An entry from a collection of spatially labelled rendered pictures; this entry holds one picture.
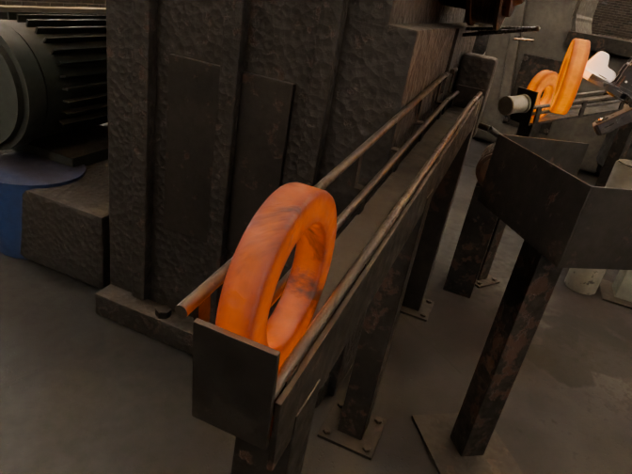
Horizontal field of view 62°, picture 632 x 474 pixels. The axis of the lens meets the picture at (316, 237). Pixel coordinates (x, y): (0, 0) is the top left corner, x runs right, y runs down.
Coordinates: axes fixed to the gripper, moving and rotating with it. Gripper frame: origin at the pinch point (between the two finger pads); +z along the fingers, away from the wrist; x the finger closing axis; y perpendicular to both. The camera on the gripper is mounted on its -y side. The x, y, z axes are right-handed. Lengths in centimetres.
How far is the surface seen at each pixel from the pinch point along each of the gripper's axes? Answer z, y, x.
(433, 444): -21, -81, 30
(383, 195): 17, -29, 44
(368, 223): 16, -30, 56
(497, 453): -35, -77, 24
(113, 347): 57, -105, 42
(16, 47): 128, -61, 17
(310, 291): 15, -26, 84
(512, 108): 4, -20, -48
